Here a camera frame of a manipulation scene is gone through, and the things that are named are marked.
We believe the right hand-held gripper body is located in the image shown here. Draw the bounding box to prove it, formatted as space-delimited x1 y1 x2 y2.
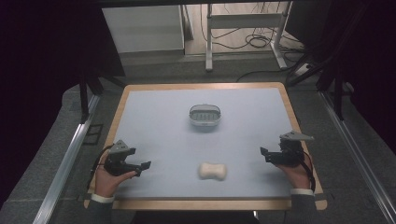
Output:
273 130 316 168

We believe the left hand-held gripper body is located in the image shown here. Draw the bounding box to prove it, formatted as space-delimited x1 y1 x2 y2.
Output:
104 139 140 177

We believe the person's left hand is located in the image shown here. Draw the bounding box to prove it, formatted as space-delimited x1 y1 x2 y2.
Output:
93 161 138 199

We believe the person's right hand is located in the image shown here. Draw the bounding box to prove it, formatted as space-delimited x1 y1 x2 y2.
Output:
276 155 313 190

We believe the pale blue table mat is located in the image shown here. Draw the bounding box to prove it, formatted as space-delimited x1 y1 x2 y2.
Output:
113 87 295 201

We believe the white soap bar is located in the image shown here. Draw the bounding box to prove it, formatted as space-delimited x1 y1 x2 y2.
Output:
198 161 228 182

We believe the grey white soap dish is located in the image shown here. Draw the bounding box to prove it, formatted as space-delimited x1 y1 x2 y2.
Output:
189 104 222 127

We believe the black metal stand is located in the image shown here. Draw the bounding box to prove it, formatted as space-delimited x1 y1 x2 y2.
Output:
316 69 346 121
78 69 126 125

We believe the white power strip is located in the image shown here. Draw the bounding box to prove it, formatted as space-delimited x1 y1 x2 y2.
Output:
293 63 313 77

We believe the white cabinet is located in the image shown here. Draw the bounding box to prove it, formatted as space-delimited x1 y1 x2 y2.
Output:
101 4 186 54

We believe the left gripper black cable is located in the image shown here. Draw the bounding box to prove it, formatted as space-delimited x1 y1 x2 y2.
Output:
86 144 115 191

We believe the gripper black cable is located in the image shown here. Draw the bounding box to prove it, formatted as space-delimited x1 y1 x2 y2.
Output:
299 151 317 192
86 144 115 191

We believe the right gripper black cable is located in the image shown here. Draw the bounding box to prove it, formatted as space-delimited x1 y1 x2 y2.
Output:
299 151 317 192

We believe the black floor bracket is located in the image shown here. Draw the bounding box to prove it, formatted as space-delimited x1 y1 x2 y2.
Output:
82 123 105 147

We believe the aluminium floor rail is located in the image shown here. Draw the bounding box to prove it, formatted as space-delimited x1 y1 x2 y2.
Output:
319 91 396 224
32 93 101 224

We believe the long black floor cable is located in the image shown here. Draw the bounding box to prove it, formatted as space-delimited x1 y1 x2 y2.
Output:
235 67 301 84

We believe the bundle of black floor cables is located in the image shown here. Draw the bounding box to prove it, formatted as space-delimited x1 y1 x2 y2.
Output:
200 2 305 54

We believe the white metal desk frame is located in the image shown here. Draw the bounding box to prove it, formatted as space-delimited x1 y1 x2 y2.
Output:
205 2 290 73

